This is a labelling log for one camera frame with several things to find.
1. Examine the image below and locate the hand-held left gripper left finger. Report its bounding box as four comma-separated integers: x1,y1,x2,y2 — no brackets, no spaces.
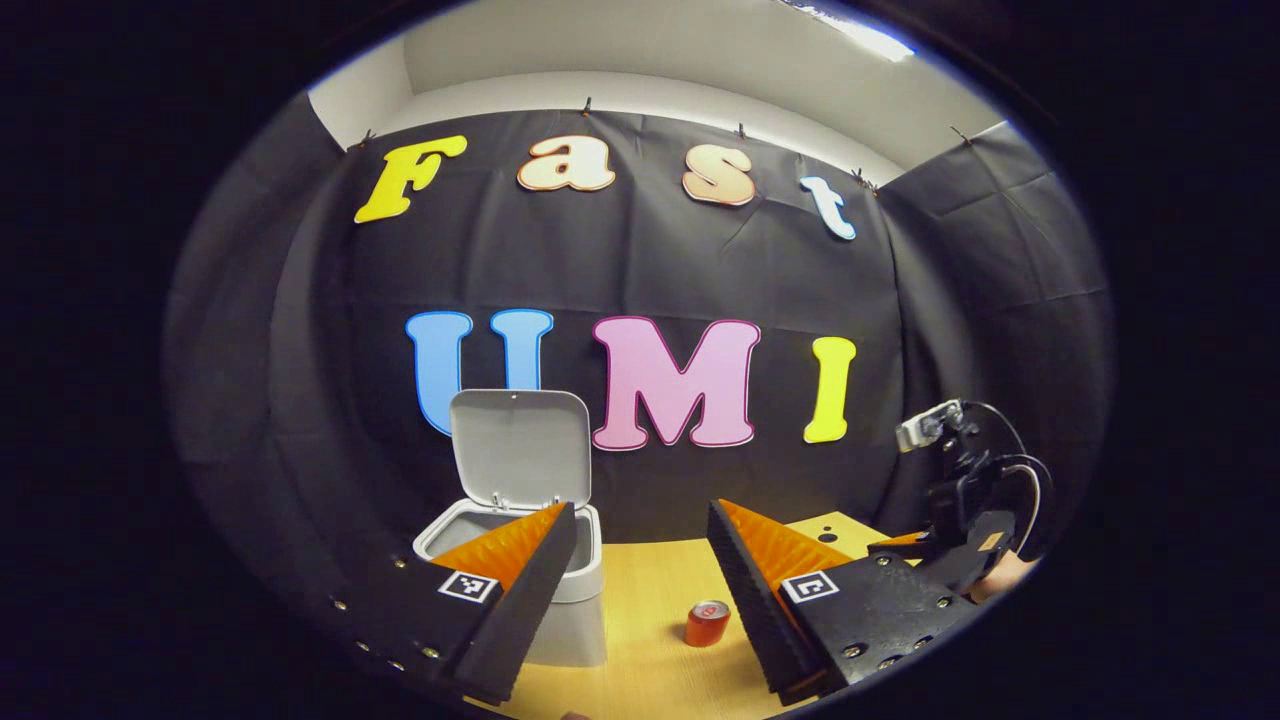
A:
325,502,578,706

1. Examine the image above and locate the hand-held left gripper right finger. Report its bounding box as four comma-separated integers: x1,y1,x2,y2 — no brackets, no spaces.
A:
706,498,981,706

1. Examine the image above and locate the red pop can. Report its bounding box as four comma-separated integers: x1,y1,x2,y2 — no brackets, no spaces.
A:
685,600,732,648

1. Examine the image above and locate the white desktop garbage bin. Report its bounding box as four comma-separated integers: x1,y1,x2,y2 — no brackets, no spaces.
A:
413,388,608,668

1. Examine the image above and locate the wooden desktop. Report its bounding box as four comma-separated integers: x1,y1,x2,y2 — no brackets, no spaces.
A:
465,515,901,720

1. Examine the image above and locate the black backdrop cloth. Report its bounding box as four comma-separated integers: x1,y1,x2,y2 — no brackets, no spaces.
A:
165,95,1116,641

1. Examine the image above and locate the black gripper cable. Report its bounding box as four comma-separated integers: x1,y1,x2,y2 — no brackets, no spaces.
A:
960,400,1057,563

